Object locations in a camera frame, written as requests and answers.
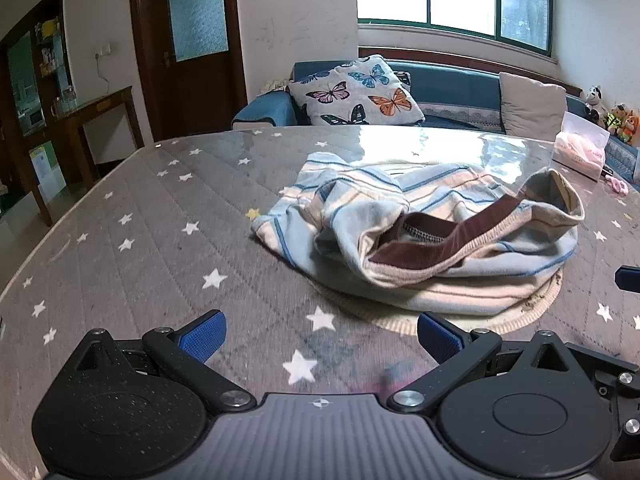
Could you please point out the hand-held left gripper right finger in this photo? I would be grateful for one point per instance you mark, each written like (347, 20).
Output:
(440, 337)

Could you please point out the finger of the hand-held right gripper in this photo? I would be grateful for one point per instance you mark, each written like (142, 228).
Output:
(629, 278)
(625, 400)

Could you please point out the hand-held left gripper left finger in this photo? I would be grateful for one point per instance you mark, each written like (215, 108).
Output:
(202, 340)

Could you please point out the blue striped garment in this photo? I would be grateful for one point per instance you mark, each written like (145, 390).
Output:
(450, 195)

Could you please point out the small pink object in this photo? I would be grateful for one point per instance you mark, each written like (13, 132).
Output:
(620, 186)

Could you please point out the clear bag of pink cloth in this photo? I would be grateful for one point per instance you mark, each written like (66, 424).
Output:
(580, 147)

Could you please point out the orange plush toy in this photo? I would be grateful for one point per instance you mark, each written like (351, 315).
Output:
(632, 127)

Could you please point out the yellow vested plush toy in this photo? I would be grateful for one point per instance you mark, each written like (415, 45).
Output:
(617, 119)

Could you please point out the cow plush toy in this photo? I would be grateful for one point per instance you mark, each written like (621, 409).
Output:
(595, 97)

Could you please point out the beige pillow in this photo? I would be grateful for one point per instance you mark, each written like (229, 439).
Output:
(530, 107)

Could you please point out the green and white box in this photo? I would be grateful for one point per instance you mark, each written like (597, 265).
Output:
(45, 165)

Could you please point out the brown door with frosted glass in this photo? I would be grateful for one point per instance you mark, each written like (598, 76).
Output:
(200, 90)

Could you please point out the blue sofa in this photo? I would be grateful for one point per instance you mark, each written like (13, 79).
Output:
(450, 85)

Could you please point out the dark wooden console table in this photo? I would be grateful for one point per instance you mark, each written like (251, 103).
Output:
(107, 102)

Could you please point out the butterfly print pillow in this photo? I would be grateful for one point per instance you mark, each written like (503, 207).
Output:
(360, 92)

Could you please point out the white knitted blanket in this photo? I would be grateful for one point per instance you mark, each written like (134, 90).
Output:
(274, 85)

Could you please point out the set of clear glasses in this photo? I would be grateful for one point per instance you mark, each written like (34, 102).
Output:
(62, 102)

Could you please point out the dark wooden display cabinet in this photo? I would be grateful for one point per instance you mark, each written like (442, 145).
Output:
(50, 60)

